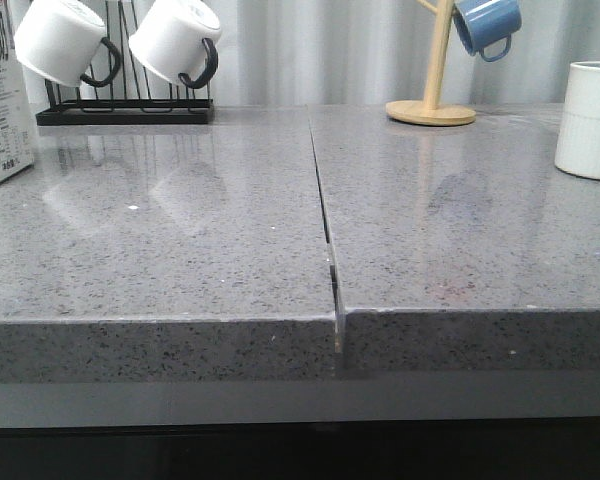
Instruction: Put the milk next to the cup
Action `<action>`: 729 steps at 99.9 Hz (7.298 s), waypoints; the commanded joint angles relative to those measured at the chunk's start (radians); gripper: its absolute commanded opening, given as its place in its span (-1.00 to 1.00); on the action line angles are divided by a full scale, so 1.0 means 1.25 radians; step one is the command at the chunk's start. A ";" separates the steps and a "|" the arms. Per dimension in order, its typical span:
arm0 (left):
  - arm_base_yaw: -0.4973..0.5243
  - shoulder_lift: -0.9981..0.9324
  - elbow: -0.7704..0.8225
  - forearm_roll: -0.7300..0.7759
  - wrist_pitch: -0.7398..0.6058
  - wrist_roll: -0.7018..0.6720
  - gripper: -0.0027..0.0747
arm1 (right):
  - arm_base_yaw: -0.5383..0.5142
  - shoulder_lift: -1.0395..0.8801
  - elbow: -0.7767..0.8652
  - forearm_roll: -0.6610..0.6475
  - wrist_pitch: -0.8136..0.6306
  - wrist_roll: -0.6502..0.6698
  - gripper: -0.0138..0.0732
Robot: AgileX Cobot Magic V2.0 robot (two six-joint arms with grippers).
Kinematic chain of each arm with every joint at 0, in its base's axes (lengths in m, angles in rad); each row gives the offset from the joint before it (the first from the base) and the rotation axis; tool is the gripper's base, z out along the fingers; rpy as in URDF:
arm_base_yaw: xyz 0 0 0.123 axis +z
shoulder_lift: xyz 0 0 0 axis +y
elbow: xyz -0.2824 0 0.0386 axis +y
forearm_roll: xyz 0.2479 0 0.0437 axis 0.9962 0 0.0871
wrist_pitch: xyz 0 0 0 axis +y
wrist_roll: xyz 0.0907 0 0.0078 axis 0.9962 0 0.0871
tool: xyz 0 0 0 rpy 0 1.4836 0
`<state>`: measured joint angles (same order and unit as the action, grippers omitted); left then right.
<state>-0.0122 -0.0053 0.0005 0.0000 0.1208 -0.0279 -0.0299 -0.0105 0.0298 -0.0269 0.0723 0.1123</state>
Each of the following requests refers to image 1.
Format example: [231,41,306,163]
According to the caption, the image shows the grey cabinet front panel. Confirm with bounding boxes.
[0,370,600,428]

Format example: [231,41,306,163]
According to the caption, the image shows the wooden mug tree stand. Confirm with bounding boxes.
[385,1,476,127]

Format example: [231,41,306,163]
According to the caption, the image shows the white mug black handle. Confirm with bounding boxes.
[14,0,122,88]
[129,0,221,90]

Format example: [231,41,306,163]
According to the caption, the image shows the white blue milk carton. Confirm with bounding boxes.
[0,1,36,183]

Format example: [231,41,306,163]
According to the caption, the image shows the white mug black handle right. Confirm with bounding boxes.
[129,0,221,90]

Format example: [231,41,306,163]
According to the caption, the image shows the blue enamel mug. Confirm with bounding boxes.
[452,0,522,62]

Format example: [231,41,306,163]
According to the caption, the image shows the white mug black handle left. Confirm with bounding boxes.
[14,0,122,88]

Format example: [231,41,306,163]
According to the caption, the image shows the white ribbed HOME mug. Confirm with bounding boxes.
[554,61,600,180]

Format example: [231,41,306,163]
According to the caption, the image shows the black wire mug rack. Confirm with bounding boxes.
[36,1,215,126]

